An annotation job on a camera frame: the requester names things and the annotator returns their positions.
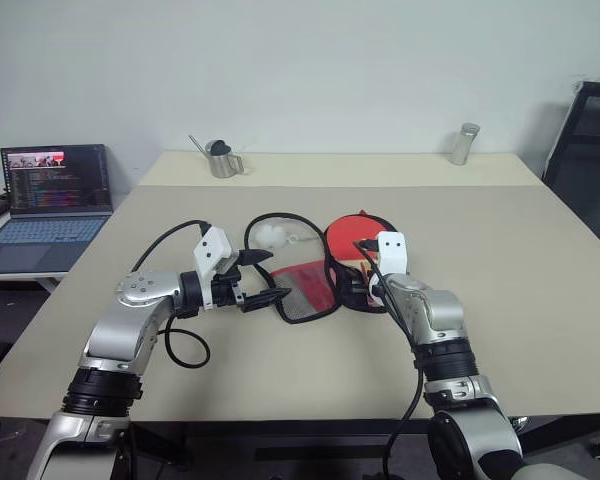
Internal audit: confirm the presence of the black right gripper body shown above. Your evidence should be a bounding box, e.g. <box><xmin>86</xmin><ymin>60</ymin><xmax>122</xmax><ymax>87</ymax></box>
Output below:
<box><xmin>354</xmin><ymin>271</ymin><xmax>382</xmax><ymax>303</ymax></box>

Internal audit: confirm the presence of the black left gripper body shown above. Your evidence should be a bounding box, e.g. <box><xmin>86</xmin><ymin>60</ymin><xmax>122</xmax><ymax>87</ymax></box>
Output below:
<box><xmin>209</xmin><ymin>267</ymin><xmax>247</xmax><ymax>309</ymax></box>

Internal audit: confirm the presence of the red black mesh paddle case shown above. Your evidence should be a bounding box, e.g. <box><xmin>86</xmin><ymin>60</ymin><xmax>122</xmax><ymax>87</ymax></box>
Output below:
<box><xmin>243</xmin><ymin>211</ymin><xmax>394</xmax><ymax>326</ymax></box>

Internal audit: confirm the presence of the red table tennis paddle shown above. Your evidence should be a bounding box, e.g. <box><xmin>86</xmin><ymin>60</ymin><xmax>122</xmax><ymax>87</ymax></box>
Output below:
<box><xmin>323</xmin><ymin>213</ymin><xmax>396</xmax><ymax>306</ymax></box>

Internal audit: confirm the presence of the stainless steel pitcher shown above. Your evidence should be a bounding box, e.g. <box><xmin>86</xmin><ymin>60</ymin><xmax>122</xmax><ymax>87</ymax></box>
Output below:
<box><xmin>204</xmin><ymin>139</ymin><xmax>247</xmax><ymax>179</ymax></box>

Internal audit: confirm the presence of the glass jar with metal lid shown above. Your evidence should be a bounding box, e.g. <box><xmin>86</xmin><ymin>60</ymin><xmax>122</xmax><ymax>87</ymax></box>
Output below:
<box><xmin>448</xmin><ymin>122</ymin><xmax>482</xmax><ymax>167</ymax></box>

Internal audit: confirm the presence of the open grey laptop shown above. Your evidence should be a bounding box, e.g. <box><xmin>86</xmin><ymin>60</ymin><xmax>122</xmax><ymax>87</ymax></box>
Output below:
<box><xmin>0</xmin><ymin>144</ymin><xmax>115</xmax><ymax>276</ymax></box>

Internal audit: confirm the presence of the white side table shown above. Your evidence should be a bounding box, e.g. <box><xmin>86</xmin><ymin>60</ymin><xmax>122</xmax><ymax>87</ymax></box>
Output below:
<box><xmin>0</xmin><ymin>269</ymin><xmax>70</xmax><ymax>295</ymax></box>

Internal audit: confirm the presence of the black mesh office chair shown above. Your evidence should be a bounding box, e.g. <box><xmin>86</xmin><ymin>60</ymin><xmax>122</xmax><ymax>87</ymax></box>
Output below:
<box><xmin>540</xmin><ymin>80</ymin><xmax>600</xmax><ymax>262</ymax></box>

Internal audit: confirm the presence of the white keychain charm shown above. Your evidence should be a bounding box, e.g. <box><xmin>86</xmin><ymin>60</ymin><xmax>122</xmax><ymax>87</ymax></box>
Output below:
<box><xmin>256</xmin><ymin>224</ymin><xmax>302</xmax><ymax>250</ymax></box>

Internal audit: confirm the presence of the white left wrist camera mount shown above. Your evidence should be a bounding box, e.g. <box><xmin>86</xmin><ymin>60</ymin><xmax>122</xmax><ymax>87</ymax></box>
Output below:
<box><xmin>191</xmin><ymin>226</ymin><xmax>231</xmax><ymax>309</ymax></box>

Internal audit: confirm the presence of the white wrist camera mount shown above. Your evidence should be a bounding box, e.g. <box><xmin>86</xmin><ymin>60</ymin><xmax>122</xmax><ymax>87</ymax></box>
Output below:
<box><xmin>371</xmin><ymin>230</ymin><xmax>410</xmax><ymax>304</ymax></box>
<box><xmin>191</xmin><ymin>226</ymin><xmax>231</xmax><ymax>309</ymax></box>

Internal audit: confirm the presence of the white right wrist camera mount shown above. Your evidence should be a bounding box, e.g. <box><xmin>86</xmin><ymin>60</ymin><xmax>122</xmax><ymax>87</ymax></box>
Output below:
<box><xmin>371</xmin><ymin>230</ymin><xmax>410</xmax><ymax>304</ymax></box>

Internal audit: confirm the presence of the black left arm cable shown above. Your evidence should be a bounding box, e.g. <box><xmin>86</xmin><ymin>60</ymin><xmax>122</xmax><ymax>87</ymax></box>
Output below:
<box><xmin>129</xmin><ymin>219</ymin><xmax>212</xmax><ymax>369</ymax></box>

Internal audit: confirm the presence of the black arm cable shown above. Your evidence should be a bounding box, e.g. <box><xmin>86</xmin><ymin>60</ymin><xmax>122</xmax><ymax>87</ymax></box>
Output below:
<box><xmin>352</xmin><ymin>239</ymin><xmax>427</xmax><ymax>480</ymax></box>
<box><xmin>129</xmin><ymin>219</ymin><xmax>212</xmax><ymax>369</ymax></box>

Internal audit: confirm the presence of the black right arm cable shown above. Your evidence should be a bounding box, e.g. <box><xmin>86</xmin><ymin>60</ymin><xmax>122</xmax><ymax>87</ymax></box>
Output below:
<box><xmin>352</xmin><ymin>239</ymin><xmax>427</xmax><ymax>480</ymax></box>

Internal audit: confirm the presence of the black table frame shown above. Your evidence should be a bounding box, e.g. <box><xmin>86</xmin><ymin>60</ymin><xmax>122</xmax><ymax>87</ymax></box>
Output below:
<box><xmin>127</xmin><ymin>414</ymin><xmax>600</xmax><ymax>480</ymax></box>

